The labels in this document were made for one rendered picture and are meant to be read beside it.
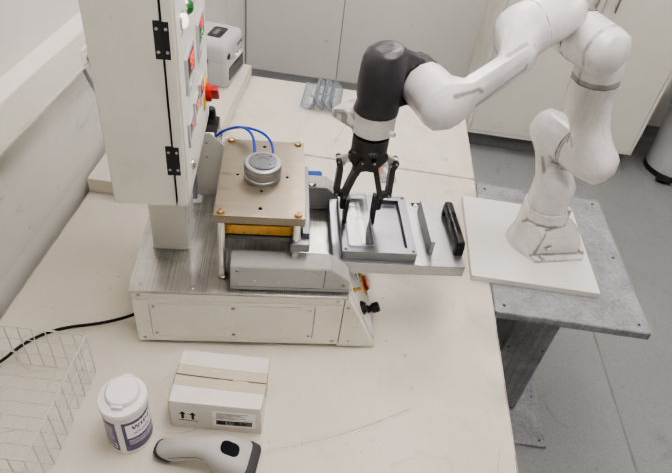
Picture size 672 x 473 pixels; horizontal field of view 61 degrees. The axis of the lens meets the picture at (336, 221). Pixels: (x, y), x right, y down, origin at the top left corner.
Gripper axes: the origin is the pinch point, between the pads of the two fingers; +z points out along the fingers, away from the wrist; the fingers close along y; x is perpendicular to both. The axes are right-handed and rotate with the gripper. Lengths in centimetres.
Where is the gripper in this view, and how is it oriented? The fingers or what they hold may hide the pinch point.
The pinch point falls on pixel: (359, 209)
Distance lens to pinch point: 129.5
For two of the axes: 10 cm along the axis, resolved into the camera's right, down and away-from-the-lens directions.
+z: -1.0, 7.5, 6.5
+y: 9.9, 0.3, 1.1
